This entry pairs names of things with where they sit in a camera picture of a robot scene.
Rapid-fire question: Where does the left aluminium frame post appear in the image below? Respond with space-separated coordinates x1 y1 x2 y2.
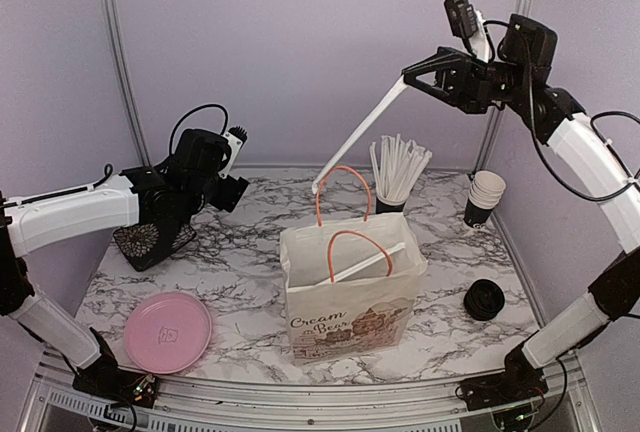
102 0 151 166

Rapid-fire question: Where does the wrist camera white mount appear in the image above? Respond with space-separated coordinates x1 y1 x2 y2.
444 0 495 63
219 126 248 179

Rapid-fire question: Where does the stack of paper coffee cups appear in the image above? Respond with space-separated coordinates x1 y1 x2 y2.
463 170 506 229

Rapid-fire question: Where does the front aluminium frame rail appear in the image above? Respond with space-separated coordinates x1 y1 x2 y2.
16 351 602 431

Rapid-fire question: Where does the stack of black cup lids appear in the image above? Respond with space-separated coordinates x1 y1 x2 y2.
463 279 506 321

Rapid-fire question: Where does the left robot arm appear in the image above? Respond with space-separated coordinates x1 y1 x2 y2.
1 125 249 397

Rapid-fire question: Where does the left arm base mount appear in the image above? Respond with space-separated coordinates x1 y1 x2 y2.
72 328 159 409

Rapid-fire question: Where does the pink round plate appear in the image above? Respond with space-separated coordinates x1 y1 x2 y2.
124 292 213 375

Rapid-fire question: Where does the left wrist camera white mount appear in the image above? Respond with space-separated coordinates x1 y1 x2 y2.
219 126 248 179

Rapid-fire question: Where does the aluminium frame post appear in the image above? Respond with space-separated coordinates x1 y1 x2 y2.
472 0 542 178
102 0 151 166

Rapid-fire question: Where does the right aluminium frame post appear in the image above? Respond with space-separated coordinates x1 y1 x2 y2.
472 0 542 178

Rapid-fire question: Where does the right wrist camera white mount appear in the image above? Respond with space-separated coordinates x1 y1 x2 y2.
444 0 495 63

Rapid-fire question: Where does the black floral patterned tray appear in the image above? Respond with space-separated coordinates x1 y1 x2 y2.
113 218 196 272

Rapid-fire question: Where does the bundle of white paper straws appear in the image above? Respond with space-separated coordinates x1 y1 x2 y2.
369 133 433 200

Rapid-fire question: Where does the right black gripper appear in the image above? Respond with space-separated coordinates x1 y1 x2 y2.
402 45 528 113

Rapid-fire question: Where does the white paper takeout bag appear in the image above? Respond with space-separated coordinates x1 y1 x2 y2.
278 165 429 366

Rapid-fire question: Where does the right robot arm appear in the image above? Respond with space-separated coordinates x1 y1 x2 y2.
402 14 639 400

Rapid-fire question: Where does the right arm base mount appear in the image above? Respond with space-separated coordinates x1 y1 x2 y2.
455 343 549 411

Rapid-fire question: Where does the white paper straw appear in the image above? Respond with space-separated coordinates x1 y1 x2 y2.
311 75 407 194
317 242 406 285

